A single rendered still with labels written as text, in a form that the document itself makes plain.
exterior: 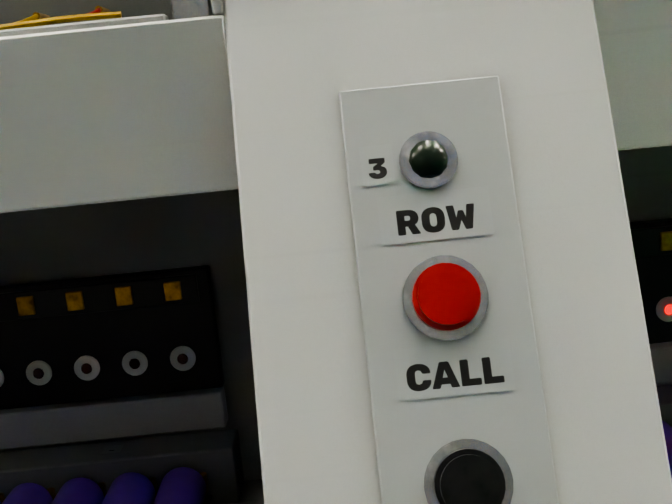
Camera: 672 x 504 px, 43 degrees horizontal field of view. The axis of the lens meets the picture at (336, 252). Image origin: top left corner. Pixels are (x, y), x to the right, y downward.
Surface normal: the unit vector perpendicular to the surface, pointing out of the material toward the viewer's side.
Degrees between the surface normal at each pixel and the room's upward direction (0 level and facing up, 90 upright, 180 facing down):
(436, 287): 90
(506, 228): 90
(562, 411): 90
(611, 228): 90
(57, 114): 111
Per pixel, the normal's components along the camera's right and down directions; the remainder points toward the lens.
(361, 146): -0.02, -0.18
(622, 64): 0.02, 0.19
